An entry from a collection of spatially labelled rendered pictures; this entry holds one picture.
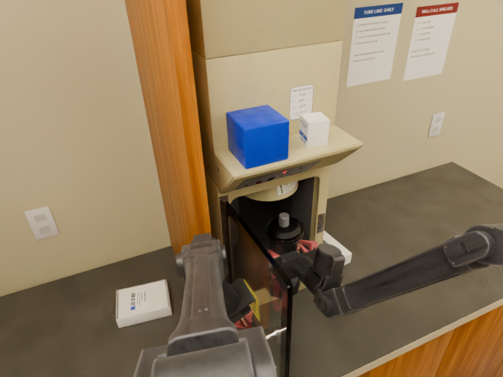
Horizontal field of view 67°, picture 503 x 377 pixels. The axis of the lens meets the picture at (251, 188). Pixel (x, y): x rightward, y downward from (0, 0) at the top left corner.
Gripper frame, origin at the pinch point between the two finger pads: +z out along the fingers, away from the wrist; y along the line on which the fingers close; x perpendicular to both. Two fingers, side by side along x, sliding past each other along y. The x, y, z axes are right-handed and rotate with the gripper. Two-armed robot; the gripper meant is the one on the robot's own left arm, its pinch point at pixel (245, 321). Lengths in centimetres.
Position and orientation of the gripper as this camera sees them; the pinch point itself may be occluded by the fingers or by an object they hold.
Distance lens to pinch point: 88.4
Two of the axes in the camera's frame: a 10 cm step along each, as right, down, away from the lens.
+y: -8.1, 5.8, -0.9
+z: 3.9, 6.5, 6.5
